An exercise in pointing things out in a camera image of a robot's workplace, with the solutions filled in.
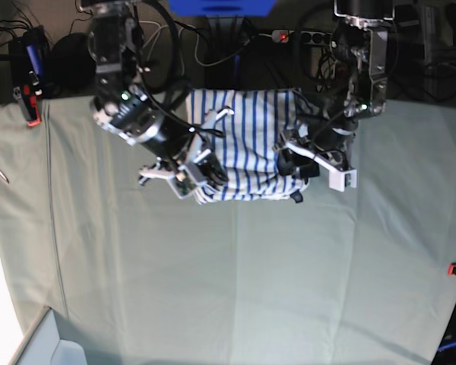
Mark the black power strip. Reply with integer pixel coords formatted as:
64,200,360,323
271,30,332,47

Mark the white bin at lower left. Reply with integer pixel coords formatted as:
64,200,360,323
0,306,87,364

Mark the green table cloth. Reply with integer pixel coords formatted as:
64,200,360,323
0,97,456,364

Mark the black round bag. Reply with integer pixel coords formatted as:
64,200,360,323
49,33,96,93

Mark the orange clamp at left corner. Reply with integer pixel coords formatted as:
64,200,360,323
13,71,43,129

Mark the blue white striped t-shirt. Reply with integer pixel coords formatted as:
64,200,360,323
186,89,309,205

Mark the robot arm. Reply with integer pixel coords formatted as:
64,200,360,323
79,1,232,199
274,1,394,192

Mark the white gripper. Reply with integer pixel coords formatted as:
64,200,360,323
273,129,358,191
138,107,234,199

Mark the blue box on stand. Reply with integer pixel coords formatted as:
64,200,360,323
168,0,275,16

